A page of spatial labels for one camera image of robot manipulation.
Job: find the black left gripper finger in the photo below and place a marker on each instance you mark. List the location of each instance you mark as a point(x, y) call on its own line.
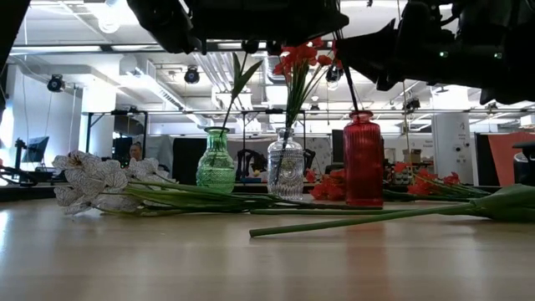
point(271, 21)

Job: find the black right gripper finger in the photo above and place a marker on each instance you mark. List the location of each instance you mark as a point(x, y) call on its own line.
point(372, 54)

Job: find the black artificial tulip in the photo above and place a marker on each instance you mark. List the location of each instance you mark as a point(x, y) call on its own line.
point(334, 212)
point(355, 221)
point(251, 47)

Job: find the red ribbed glass vase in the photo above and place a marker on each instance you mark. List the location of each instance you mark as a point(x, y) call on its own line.
point(363, 163)

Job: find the clear glass vase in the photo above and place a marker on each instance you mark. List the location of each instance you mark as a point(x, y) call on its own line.
point(288, 175)

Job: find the green glass vase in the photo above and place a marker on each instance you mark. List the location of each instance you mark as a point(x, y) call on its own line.
point(216, 171)

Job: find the black overhead light bar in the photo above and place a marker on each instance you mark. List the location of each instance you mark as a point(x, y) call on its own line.
point(106, 48)

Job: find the white building column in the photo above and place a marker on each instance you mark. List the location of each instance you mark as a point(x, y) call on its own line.
point(453, 142)

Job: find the orange fabric partition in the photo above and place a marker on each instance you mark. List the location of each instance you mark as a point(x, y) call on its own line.
point(505, 161)

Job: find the person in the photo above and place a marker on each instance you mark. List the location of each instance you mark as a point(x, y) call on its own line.
point(135, 151)

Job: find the black office chair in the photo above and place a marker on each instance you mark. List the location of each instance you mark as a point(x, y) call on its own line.
point(527, 167)

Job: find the blue lit computer monitor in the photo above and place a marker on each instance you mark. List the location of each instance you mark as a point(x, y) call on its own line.
point(37, 148)

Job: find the black ceiling-hung camera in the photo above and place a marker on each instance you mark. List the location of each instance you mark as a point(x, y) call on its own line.
point(413, 103)
point(334, 74)
point(192, 75)
point(55, 83)

